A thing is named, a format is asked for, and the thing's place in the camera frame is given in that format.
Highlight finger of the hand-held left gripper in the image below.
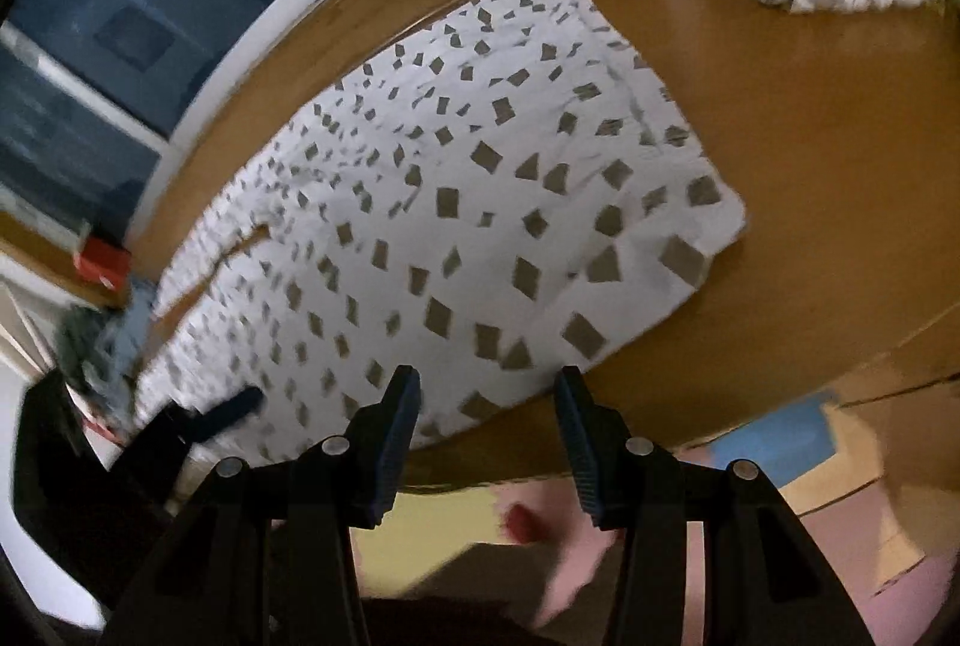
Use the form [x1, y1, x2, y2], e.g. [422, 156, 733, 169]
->
[182, 388, 265, 449]

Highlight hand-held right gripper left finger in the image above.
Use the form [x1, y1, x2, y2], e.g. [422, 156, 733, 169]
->
[101, 366, 421, 646]

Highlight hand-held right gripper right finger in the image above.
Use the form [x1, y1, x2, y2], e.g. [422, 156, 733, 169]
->
[555, 366, 875, 646]

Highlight white diamond-print garment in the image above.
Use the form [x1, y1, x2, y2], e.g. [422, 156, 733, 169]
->
[131, 0, 749, 467]

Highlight yellow foam floor mat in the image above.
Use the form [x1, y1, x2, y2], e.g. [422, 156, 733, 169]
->
[349, 488, 526, 598]

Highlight small red object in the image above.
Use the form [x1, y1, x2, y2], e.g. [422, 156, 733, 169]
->
[504, 503, 542, 543]

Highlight blue denim jeans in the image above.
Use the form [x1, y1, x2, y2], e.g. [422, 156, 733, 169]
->
[112, 274, 162, 392]

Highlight grey-green garment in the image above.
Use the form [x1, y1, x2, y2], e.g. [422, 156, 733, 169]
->
[54, 307, 143, 438]

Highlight blue foam floor mat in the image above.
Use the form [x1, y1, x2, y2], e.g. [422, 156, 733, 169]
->
[705, 391, 839, 468]

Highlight red box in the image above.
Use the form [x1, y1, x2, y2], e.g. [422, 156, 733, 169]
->
[73, 239, 130, 293]

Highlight pink foam floor mat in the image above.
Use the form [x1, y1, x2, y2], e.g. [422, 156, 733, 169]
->
[847, 541, 957, 646]

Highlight white window frame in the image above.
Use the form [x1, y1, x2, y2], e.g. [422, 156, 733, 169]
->
[0, 0, 466, 227]

